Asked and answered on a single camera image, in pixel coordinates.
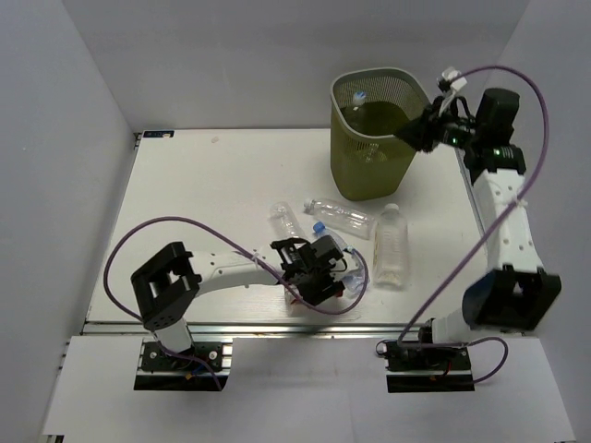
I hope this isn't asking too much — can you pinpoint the clear ribbed bottle white cap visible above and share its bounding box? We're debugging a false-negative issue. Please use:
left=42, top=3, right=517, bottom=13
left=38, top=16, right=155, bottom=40
left=303, top=198, right=375, bottom=240

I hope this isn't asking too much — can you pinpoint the clear crushed bottle blue-ring cap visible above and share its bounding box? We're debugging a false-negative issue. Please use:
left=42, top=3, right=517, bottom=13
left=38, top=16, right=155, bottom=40
left=269, top=201, right=305, bottom=240

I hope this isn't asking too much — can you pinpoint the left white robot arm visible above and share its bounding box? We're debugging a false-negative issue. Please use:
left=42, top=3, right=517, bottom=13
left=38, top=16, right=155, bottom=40
left=131, top=236, right=359, bottom=368

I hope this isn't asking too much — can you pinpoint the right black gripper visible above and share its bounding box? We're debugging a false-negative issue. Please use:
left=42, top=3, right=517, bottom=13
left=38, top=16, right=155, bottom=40
left=393, top=95, right=482, bottom=154

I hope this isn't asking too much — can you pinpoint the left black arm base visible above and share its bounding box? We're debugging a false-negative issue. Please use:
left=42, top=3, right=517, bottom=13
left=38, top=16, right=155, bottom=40
left=134, top=341, right=231, bottom=392

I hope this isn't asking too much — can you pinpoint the clear bottle red cap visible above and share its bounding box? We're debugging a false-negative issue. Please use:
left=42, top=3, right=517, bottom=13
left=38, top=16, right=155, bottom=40
left=284, top=283, right=344, bottom=306

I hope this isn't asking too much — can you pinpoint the blue sticker table corner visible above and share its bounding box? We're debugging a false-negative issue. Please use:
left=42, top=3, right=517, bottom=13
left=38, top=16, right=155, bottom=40
left=142, top=130, right=175, bottom=138

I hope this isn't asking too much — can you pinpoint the green mesh waste bin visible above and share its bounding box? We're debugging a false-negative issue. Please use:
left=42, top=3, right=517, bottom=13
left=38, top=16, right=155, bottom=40
left=330, top=67, right=429, bottom=201

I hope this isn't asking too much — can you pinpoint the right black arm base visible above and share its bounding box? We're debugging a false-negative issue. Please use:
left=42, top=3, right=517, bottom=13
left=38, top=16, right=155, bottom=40
left=375, top=339, right=475, bottom=394

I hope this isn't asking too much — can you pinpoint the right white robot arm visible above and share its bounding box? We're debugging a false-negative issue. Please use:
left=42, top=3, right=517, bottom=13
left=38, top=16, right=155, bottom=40
left=396, top=88, right=561, bottom=368

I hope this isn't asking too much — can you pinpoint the blue label water bottle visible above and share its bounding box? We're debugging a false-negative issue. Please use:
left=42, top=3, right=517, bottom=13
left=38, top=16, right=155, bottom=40
left=313, top=221, right=366, bottom=299

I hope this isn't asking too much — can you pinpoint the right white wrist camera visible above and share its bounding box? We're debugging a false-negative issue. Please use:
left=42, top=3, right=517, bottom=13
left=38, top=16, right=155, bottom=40
left=438, top=66, right=467, bottom=114

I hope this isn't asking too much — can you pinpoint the square frosted bottle white cap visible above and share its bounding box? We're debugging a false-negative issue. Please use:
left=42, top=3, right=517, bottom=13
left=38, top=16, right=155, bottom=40
left=373, top=203, right=409, bottom=290

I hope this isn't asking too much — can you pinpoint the clear bottle white cap small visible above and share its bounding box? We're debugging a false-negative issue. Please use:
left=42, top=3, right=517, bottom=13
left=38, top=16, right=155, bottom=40
left=342, top=90, right=367, bottom=125

